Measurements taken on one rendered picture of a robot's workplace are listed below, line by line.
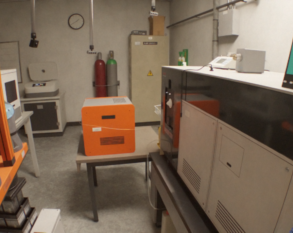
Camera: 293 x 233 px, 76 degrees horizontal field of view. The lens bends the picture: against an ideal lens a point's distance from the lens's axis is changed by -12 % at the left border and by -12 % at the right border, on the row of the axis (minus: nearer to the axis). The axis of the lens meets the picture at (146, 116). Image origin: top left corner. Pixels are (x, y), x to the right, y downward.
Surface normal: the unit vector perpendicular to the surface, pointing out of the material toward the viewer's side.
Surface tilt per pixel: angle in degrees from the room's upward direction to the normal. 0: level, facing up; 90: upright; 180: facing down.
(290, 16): 90
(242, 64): 90
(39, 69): 105
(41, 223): 0
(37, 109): 90
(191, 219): 0
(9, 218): 90
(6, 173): 0
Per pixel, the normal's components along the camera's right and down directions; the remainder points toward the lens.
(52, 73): 0.19, 0.51
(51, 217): 0.00, -0.96
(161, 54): 0.22, 0.27
